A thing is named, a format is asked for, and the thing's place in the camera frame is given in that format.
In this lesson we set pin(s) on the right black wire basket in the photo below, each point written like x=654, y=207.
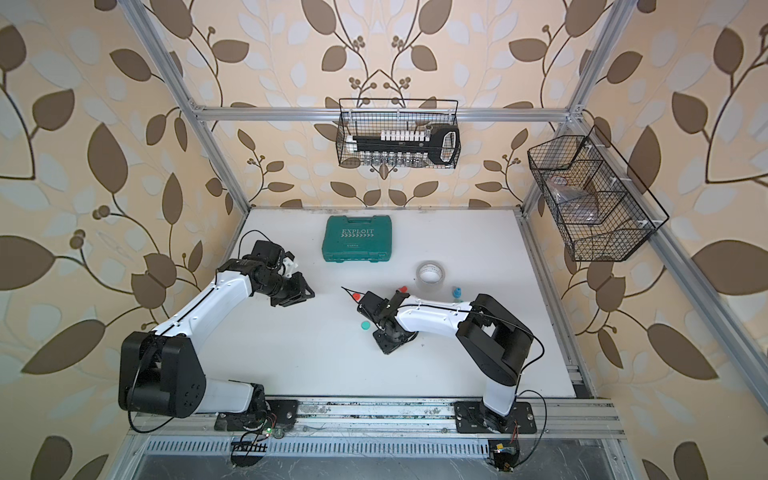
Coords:
x=601, y=207

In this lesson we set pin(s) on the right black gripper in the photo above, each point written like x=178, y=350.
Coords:
x=382, y=344

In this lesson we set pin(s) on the black white tool in basket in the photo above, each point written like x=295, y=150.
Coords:
x=435, y=146

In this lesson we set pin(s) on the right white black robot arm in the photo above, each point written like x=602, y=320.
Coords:
x=496, y=340

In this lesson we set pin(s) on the plastic bag in basket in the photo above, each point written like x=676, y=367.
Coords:
x=575, y=205

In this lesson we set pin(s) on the black wire basket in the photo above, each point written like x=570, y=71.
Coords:
x=601, y=207
x=372, y=114

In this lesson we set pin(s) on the centre black wire basket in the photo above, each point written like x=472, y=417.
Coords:
x=372, y=114

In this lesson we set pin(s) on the clear tape roll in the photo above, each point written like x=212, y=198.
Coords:
x=429, y=276

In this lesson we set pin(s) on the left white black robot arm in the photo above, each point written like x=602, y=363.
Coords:
x=160, y=371

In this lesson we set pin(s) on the green plastic tool case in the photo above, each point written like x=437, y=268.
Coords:
x=358, y=239

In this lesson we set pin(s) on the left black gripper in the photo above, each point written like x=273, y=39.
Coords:
x=298, y=291

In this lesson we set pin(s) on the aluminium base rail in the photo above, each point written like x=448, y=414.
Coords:
x=381, y=428

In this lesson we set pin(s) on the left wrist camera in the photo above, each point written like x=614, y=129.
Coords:
x=275, y=257

